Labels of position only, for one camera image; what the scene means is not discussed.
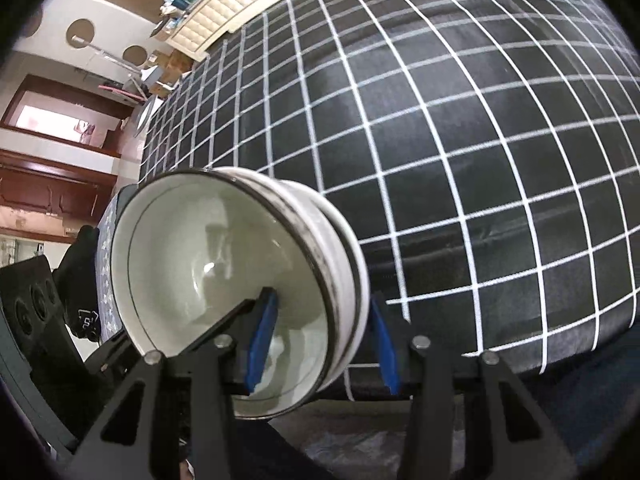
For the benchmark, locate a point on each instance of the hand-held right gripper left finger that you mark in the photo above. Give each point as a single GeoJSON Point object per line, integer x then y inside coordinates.
{"type": "Point", "coordinates": [262, 335]}

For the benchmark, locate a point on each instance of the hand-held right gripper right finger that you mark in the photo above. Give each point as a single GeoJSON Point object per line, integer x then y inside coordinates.
{"type": "Point", "coordinates": [385, 345]}

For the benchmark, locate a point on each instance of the pale green black-rimmed bowl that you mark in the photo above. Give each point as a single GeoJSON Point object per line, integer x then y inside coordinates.
{"type": "Point", "coordinates": [200, 260]}
{"type": "Point", "coordinates": [357, 270]}

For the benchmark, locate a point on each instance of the blue patterned cloth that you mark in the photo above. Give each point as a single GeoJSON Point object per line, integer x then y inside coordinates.
{"type": "Point", "coordinates": [106, 270]}

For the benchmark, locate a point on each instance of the black white checked tablecloth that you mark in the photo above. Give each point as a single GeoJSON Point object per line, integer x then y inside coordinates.
{"type": "Point", "coordinates": [450, 160]}

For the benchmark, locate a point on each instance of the black speaker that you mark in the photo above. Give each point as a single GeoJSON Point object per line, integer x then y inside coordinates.
{"type": "Point", "coordinates": [30, 310]}

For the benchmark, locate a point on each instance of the round white stool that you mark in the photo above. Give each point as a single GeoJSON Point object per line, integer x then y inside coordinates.
{"type": "Point", "coordinates": [146, 112]}

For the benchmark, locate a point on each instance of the cream tufted low cabinet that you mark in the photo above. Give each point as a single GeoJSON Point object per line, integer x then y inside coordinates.
{"type": "Point", "coordinates": [225, 5]}

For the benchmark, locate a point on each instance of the brown wooden door frame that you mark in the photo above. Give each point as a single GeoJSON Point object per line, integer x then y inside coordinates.
{"type": "Point", "coordinates": [55, 170]}

